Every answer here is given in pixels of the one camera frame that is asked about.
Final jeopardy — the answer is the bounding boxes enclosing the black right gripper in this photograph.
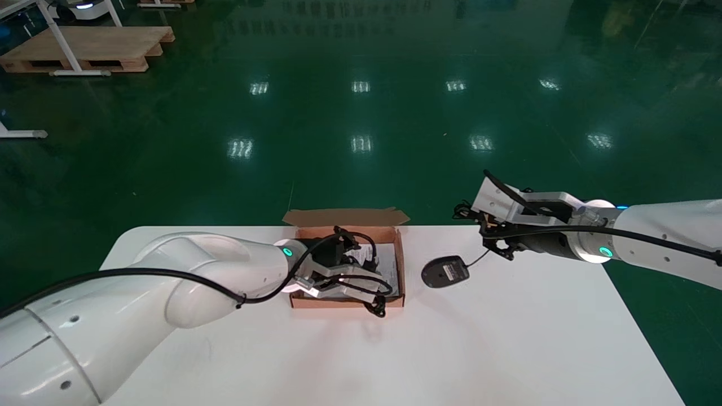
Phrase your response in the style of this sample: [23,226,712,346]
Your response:
[454,200,570,260]

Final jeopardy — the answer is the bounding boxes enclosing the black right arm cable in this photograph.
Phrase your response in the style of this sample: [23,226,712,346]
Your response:
[481,169,722,266]

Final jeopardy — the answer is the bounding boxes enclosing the open brown cardboard box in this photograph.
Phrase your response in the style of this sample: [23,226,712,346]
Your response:
[282,208,411,310]

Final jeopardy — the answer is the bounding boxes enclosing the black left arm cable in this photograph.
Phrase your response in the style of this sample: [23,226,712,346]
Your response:
[0,234,345,317]

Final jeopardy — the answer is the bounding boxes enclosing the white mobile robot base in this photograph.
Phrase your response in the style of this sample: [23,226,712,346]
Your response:
[48,0,116,22]

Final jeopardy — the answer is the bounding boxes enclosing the white desk foot bar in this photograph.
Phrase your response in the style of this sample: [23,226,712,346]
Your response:
[0,121,49,140]

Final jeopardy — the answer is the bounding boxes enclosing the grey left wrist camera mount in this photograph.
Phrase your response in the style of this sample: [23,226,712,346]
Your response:
[293,264,370,299]

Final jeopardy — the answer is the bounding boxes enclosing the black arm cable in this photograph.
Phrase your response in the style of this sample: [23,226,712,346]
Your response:
[0,234,345,317]
[481,169,722,266]

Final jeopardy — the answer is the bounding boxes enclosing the white desk leg frame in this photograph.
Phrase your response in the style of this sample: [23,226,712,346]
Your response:
[34,0,112,77]

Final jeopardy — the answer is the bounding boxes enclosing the large wooden pallet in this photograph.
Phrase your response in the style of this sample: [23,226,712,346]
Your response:
[0,25,175,74]

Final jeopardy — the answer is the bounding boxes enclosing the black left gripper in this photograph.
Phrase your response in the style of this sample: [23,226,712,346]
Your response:
[302,238,387,316]

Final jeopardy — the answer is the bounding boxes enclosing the black power cable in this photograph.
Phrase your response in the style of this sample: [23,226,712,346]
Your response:
[333,226,394,318]

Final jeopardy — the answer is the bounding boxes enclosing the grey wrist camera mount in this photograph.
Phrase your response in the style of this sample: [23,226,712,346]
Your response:
[293,264,370,299]
[471,175,584,226]

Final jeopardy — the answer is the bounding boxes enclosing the black wired computer mouse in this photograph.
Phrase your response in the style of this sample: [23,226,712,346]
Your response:
[421,202,492,289]

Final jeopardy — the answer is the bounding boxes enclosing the white printed instruction sheet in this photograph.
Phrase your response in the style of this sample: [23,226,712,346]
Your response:
[316,244,399,298]

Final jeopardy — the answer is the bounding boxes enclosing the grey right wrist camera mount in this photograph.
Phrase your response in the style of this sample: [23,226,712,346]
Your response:
[471,175,584,226]

